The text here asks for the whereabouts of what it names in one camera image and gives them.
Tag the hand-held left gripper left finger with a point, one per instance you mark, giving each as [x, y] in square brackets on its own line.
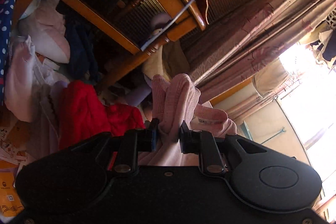
[155, 137]

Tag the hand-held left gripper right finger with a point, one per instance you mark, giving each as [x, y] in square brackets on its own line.
[183, 138]

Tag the pink sweatshirt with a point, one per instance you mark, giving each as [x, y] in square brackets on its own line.
[181, 98]

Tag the blue clothes fork pole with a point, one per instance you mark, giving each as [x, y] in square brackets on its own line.
[274, 136]

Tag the dark and white hanging clothes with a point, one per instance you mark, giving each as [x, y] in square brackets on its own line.
[325, 43]

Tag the lavender cloth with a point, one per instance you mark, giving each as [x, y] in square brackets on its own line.
[139, 95]

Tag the red garment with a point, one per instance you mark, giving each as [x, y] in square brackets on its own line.
[84, 113]

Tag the beige hanging cloth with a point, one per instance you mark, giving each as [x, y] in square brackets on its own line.
[270, 77]

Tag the navy cloth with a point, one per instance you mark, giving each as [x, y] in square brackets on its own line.
[78, 48]

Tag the brown floral curtain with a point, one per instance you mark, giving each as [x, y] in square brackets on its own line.
[249, 37]

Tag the orange wooden chair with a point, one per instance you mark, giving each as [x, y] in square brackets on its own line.
[105, 27]

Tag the printed papers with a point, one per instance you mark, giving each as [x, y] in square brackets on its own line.
[13, 140]

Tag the white plastic bag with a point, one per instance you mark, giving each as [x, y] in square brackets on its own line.
[21, 82]

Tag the pink white pillow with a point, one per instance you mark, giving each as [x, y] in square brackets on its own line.
[50, 37]

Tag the orange paper envelope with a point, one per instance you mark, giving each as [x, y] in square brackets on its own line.
[9, 192]

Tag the blue polka-dot cloth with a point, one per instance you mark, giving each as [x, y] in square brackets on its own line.
[6, 29]

